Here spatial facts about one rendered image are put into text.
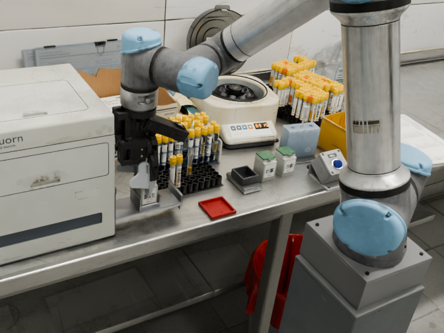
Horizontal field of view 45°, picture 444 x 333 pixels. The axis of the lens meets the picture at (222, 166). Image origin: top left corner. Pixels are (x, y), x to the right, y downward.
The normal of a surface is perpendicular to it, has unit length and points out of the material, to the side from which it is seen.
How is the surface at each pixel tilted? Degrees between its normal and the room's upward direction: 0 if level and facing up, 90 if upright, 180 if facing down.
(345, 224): 97
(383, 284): 90
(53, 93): 0
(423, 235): 0
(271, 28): 105
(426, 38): 90
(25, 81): 0
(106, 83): 87
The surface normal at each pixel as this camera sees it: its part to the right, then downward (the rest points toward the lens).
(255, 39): -0.25, 0.70
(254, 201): 0.11, -0.85
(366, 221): -0.45, 0.53
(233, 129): 0.25, -0.55
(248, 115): 0.37, 0.52
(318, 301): -0.86, 0.18
